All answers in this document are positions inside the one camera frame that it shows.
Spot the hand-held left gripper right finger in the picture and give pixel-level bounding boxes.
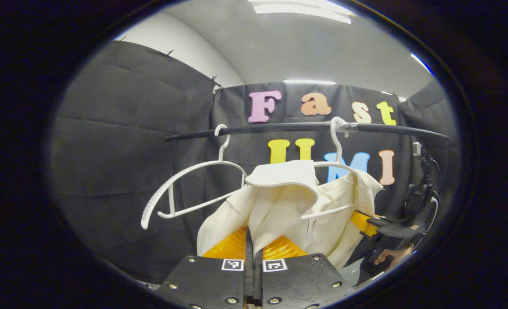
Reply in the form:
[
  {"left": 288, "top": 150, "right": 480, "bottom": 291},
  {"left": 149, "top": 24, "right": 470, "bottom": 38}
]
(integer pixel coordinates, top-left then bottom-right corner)
[{"left": 254, "top": 235, "right": 357, "bottom": 309}]

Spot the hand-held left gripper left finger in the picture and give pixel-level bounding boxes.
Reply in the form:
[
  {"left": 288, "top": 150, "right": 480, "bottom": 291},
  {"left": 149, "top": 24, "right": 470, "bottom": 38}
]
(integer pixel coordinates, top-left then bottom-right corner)
[{"left": 155, "top": 225, "right": 254, "bottom": 309}]

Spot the cream button-up shirt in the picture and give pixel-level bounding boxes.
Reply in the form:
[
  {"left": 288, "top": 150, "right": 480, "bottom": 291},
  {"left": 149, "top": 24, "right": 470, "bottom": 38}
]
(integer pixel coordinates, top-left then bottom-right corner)
[{"left": 197, "top": 160, "right": 383, "bottom": 269}]

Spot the white plastic clothes hanger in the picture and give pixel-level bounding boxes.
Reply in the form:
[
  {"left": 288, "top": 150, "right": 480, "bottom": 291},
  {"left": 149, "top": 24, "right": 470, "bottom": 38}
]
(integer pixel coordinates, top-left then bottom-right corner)
[{"left": 301, "top": 117, "right": 358, "bottom": 220}]

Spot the empty white plastic hanger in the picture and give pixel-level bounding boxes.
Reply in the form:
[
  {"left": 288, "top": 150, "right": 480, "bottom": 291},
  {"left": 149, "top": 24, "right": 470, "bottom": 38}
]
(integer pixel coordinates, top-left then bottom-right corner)
[{"left": 140, "top": 124, "right": 248, "bottom": 230}]

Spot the black metal clothes rack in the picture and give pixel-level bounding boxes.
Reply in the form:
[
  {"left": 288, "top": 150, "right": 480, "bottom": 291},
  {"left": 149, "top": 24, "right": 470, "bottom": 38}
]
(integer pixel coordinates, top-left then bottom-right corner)
[{"left": 165, "top": 121, "right": 450, "bottom": 256}]

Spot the black backdrop cloth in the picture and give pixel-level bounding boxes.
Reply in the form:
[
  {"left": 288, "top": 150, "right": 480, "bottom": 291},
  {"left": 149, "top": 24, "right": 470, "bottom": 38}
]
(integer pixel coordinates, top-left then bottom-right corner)
[{"left": 50, "top": 41, "right": 458, "bottom": 284}]

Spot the large ceiling light panel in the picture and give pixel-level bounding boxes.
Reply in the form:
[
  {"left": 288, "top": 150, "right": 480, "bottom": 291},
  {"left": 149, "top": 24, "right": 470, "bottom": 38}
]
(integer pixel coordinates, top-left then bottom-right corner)
[{"left": 249, "top": 0, "right": 352, "bottom": 24}]

